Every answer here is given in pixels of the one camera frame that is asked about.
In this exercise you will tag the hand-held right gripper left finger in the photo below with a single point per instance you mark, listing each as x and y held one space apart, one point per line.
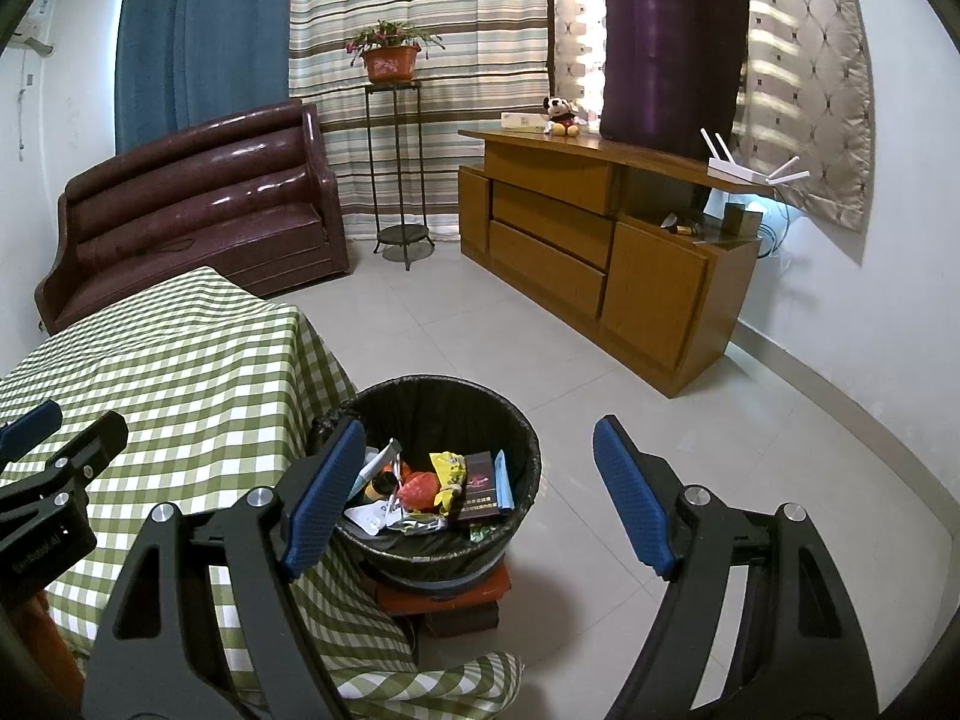
326 495

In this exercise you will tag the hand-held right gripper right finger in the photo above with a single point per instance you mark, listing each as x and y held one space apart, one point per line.
630 495

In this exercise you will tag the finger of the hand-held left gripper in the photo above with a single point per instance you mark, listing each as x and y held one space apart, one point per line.
90 450
34 427

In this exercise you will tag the white blue packet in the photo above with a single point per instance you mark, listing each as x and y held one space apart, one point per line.
367 519

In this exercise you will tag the long white box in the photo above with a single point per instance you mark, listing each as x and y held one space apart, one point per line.
379 461

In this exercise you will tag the red plastic bag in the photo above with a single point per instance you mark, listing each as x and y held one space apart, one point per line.
416 491

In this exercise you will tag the silver wrapper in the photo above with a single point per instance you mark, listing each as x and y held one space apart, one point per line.
416 523

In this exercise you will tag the yellow snack wrapper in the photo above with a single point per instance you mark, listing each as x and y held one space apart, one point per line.
448 476

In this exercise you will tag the light blue box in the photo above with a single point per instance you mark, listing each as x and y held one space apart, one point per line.
504 480

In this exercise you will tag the dark cigarette carton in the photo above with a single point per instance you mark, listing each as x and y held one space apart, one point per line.
476 487

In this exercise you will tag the black trash bin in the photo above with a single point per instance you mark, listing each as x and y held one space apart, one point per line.
450 405

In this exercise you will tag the green checkered tablecloth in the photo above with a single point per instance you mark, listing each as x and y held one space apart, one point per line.
187 360

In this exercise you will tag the red low stool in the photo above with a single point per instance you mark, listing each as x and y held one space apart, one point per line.
450 592

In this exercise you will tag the wooden cabinet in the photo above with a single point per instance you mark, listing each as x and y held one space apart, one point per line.
660 300

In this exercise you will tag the dark red leather sofa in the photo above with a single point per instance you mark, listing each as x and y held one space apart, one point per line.
187 210

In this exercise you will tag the black metal plant stand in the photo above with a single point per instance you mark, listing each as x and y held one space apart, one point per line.
403 236

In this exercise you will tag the small dark shelf object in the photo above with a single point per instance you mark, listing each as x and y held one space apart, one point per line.
679 225

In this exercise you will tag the small dark box device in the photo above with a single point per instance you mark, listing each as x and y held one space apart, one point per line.
741 221

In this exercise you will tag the white router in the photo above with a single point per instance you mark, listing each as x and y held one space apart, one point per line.
739 169

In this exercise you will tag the mouse plush toy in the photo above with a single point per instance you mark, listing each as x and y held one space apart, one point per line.
561 118

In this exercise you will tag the white flat box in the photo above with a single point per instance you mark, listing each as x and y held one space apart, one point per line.
525 119

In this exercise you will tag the white air conditioner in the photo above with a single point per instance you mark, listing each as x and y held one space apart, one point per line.
34 34

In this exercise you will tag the blue curtain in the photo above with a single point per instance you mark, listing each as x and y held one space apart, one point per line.
195 37

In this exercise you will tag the potted plant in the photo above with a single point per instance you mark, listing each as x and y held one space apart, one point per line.
390 64

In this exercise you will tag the dark purple curtain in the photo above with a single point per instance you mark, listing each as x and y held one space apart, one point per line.
675 45

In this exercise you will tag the quilted beige curtain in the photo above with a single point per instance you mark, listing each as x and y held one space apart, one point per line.
810 75

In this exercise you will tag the dotted sheer curtain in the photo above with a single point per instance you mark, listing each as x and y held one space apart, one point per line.
577 22

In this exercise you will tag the striped curtain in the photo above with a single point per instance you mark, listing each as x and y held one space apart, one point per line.
465 15

